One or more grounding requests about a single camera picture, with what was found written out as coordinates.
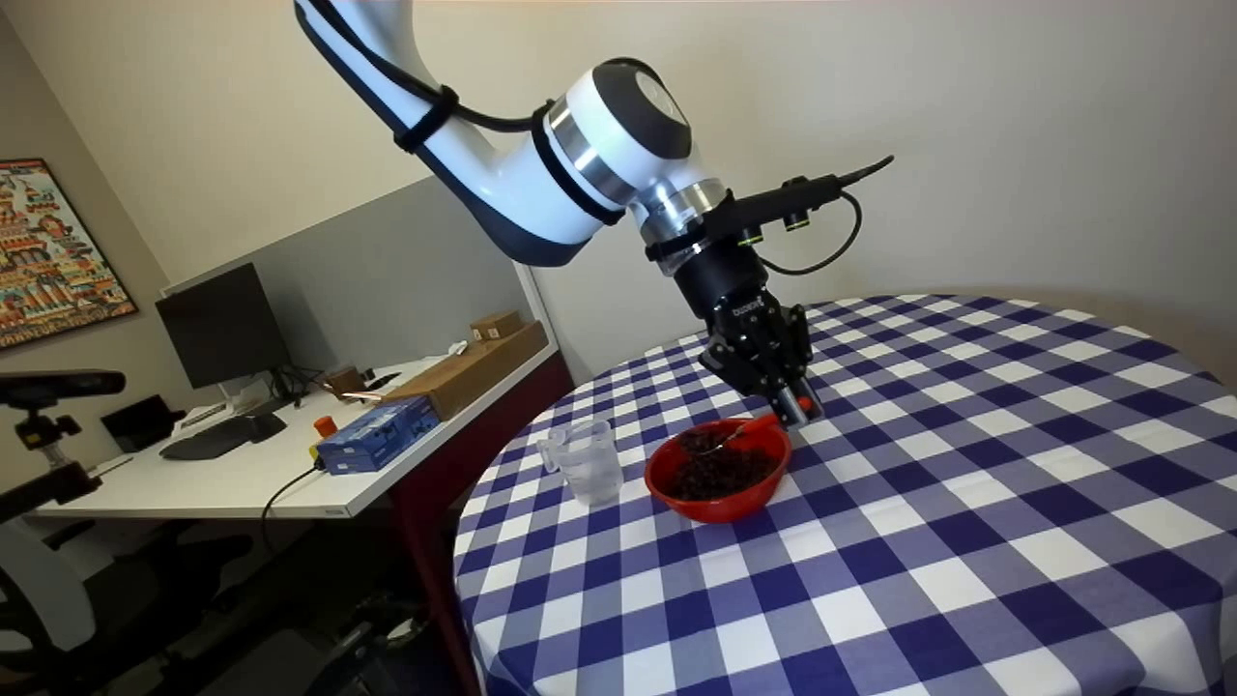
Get white desk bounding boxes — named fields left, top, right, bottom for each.
left=35, top=341, right=559, bottom=524

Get dark red desk cabinet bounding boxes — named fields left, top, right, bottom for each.
left=382, top=350, right=579, bottom=660

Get grey desk partition panel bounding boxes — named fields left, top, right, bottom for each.
left=166, top=171, right=559, bottom=390

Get black keyboard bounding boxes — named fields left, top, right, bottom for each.
left=160, top=411, right=289, bottom=465

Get dark brown bowl contents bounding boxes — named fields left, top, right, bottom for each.
left=669, top=425, right=784, bottom=506

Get small black desk device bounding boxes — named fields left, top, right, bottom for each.
left=99, top=396, right=182, bottom=457

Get red plastic bowl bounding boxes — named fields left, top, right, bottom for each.
left=642, top=415, right=798, bottom=531

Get blue box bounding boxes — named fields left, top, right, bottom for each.
left=315, top=397, right=446, bottom=475

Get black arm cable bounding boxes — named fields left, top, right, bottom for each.
left=303, top=0, right=559, bottom=149

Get framed colourful wall picture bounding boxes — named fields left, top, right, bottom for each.
left=0, top=153, right=143, bottom=357

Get clear glass cup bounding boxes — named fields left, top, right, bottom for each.
left=536, top=411, right=628, bottom=506

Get black desk cable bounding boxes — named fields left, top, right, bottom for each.
left=259, top=461, right=324, bottom=524

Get black camera on stand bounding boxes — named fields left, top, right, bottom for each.
left=0, top=367, right=133, bottom=457

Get black grey office chair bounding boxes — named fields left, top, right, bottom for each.
left=0, top=461, right=263, bottom=696

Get long brown cardboard box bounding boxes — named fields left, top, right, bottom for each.
left=382, top=308, right=553, bottom=423

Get black computer monitor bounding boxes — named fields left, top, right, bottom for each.
left=156, top=258, right=303, bottom=419

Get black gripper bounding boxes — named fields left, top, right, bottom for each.
left=664, top=231, right=826, bottom=429

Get blue white checked tablecloth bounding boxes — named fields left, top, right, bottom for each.
left=449, top=289, right=1237, bottom=696

